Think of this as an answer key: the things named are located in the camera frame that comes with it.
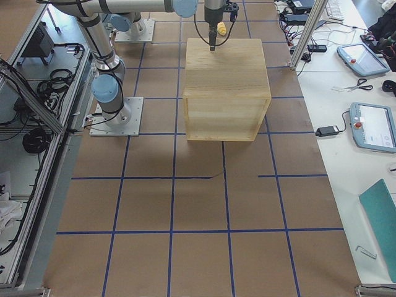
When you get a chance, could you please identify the white keyboard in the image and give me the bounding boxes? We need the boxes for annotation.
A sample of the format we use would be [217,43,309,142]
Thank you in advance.
[325,0,344,23]

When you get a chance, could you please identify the teach pendant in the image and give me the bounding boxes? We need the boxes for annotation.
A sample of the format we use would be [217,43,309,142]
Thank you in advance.
[350,102,395,153]
[337,43,390,77]

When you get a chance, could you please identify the black scissors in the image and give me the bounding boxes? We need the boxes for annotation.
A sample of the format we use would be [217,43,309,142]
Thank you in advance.
[345,78,373,92]

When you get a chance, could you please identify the wooden drawer cabinet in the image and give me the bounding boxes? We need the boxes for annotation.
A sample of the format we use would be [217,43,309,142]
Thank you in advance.
[183,38,272,142]

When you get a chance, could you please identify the green folder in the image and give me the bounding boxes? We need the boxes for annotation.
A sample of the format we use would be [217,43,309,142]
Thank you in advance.
[359,179,395,283]

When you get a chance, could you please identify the black cable coil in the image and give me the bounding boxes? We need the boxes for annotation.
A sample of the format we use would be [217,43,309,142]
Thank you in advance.
[22,127,50,155]

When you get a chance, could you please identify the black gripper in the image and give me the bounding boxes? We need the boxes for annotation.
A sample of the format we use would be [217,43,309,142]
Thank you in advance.
[225,0,239,22]
[204,0,224,51]

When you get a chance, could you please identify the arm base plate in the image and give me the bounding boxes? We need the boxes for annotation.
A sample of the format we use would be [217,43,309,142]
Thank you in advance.
[113,19,155,43]
[89,97,144,137]

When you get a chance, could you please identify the far teach pendant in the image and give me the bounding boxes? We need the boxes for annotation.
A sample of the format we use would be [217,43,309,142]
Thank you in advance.
[337,43,390,77]

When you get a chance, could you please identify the black power adapter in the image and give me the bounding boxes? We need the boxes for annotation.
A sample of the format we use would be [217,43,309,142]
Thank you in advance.
[315,126,340,137]

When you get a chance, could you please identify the aluminium frame rail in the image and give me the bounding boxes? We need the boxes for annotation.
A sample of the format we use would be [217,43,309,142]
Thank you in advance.
[1,58,65,135]

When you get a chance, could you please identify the toy bread roll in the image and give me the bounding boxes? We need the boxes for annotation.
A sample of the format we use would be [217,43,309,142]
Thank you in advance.
[217,22,227,36]

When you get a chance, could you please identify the black box on shelf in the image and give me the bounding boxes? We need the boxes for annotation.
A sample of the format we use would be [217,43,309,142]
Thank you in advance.
[19,22,54,65]

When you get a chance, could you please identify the near teach pendant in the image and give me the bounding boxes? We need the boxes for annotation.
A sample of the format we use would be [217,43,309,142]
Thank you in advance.
[350,102,395,153]

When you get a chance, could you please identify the aluminium frame post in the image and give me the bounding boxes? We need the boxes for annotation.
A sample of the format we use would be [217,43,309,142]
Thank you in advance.
[290,0,327,71]

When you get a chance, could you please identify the allen key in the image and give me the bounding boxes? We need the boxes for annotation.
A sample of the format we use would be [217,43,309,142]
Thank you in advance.
[355,245,377,260]

